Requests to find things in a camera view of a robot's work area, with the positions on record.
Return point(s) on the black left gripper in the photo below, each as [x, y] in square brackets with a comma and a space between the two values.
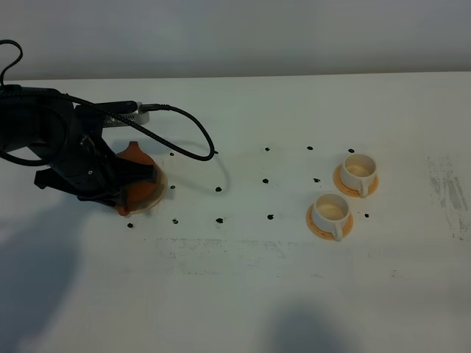
[89, 170]

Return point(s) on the brown clay teapot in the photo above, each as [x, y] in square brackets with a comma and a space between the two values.
[142, 182]

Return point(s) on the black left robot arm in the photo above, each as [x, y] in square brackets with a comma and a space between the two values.
[44, 128]

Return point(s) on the beige round teapot coaster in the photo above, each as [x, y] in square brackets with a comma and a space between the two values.
[155, 197]

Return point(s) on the front orange saucer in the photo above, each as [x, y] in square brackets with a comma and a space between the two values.
[323, 234]

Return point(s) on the orange saucer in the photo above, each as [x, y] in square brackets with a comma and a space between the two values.
[323, 234]
[348, 191]

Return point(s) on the front white teacup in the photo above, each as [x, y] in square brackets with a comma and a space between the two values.
[330, 214]

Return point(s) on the white teacup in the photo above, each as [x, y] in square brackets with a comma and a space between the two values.
[330, 214]
[359, 172]

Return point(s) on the rear orange saucer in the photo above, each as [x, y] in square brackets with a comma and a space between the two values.
[348, 191]

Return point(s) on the rear white teacup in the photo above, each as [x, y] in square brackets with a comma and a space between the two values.
[359, 172]

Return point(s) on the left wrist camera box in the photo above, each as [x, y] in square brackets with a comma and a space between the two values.
[95, 119]

